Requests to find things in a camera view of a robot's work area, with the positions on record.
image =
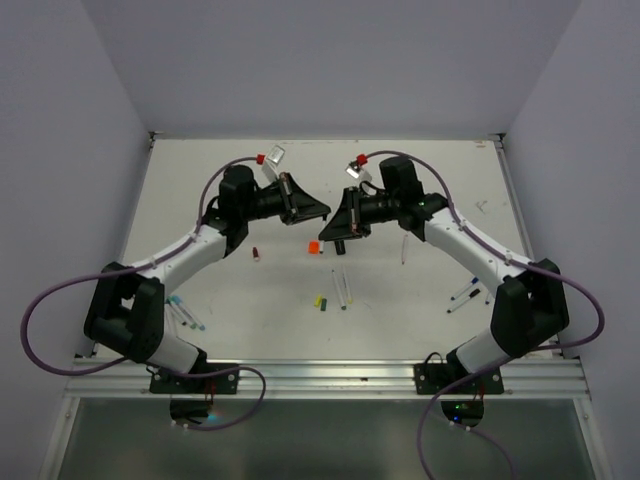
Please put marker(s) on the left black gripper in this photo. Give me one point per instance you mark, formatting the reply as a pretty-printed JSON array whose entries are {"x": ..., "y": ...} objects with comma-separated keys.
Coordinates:
[{"x": 296, "y": 203}]

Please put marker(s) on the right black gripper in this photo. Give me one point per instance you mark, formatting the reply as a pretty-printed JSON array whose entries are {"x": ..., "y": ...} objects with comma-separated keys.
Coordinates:
[{"x": 348, "y": 222}]

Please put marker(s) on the orange highlighter cap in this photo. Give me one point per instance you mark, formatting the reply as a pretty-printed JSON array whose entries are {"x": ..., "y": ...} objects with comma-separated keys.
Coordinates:
[{"x": 314, "y": 247}]

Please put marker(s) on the yellow marker pen body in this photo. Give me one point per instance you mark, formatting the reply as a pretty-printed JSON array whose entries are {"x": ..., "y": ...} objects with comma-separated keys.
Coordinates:
[{"x": 347, "y": 286}]

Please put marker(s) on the green marker pen body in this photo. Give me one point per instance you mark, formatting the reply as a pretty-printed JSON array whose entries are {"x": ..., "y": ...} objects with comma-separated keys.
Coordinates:
[{"x": 339, "y": 290}]

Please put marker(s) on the dark blue capped pen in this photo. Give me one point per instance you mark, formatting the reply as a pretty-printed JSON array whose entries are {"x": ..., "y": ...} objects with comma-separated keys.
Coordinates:
[{"x": 468, "y": 286}]

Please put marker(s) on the light blue capped pen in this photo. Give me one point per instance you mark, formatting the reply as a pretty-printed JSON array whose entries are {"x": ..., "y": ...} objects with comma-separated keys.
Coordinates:
[{"x": 193, "y": 319}]

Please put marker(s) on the black orange highlighter body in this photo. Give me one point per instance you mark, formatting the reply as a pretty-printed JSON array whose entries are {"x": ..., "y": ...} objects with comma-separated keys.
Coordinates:
[{"x": 340, "y": 247}]

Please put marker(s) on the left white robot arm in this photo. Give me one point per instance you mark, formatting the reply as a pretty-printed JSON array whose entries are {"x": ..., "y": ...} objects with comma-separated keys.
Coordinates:
[{"x": 126, "y": 313}]

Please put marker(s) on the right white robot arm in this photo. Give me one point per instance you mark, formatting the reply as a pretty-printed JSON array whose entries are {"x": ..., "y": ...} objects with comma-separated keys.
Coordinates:
[{"x": 529, "y": 304}]

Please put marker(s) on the teal capped pen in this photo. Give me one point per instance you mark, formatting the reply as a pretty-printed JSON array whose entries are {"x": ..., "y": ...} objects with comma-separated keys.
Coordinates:
[{"x": 182, "y": 317}]

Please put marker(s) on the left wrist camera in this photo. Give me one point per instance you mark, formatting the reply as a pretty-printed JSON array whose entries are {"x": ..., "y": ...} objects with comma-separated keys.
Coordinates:
[{"x": 271, "y": 163}]

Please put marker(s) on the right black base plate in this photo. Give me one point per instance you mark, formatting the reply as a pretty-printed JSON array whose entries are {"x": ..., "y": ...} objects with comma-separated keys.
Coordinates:
[{"x": 433, "y": 374}]

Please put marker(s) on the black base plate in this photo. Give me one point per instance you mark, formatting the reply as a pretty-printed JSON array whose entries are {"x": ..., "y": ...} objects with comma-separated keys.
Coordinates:
[
  {"x": 433, "y": 374},
  {"x": 208, "y": 379}
]

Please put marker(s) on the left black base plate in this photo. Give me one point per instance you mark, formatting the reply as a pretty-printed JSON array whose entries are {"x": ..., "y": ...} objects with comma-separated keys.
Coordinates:
[{"x": 208, "y": 379}]

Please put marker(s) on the aluminium mounting rail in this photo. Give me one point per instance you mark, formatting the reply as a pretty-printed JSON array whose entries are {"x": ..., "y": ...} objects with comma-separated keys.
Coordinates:
[{"x": 527, "y": 379}]

